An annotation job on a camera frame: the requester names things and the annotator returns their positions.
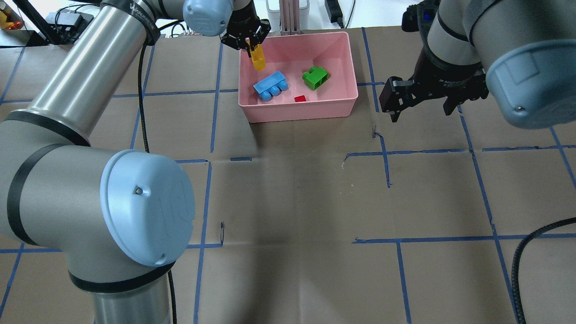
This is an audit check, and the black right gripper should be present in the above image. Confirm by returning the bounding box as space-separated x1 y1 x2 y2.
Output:
379 0 488 123

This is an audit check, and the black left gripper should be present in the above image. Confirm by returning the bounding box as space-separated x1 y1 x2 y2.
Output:
220 0 271 58

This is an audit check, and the yellow toy block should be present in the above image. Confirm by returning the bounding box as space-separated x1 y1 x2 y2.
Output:
251 47 266 71

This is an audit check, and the blue toy block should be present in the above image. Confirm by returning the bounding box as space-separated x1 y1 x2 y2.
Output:
253 71 289 101

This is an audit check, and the green toy block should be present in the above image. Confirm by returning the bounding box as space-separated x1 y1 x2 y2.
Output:
302 66 329 91

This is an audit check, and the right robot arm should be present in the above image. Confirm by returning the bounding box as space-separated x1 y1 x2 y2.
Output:
380 0 576 129

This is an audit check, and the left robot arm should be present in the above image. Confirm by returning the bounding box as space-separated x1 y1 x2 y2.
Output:
1 0 270 324

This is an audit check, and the pink plastic box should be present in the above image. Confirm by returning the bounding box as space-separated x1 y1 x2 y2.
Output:
238 31 358 123

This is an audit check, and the black power adapter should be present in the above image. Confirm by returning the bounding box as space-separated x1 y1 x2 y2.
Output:
46 9 94 34

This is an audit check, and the aluminium frame post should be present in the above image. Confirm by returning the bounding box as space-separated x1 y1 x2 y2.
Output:
279 0 301 36

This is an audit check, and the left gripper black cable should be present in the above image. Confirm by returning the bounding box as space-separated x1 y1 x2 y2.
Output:
137 31 178 324

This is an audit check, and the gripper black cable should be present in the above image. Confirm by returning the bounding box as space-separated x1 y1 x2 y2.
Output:
137 31 178 324
512 217 576 324

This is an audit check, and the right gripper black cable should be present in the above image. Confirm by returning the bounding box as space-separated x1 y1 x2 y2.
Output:
512 217 576 324

